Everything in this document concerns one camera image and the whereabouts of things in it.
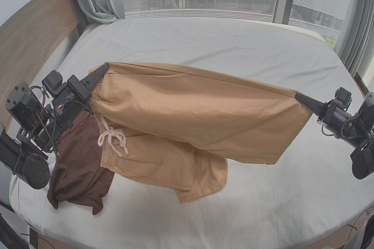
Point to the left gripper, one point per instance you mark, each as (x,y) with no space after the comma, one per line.
(73,93)

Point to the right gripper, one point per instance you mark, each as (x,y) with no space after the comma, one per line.
(336,119)

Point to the tan shorts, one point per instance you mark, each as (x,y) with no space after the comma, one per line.
(190,102)

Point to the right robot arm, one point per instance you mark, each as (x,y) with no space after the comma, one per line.
(362,163)

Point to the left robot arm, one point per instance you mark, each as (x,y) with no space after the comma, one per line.
(26,160)

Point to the bed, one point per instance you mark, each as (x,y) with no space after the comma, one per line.
(219,37)

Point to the brown garment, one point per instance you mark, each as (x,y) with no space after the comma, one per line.
(76,180)

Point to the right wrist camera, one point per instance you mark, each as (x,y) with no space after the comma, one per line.
(343,96)

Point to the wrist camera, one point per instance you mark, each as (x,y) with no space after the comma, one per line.
(52,81)
(343,96)

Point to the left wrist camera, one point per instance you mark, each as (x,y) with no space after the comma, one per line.
(52,81)

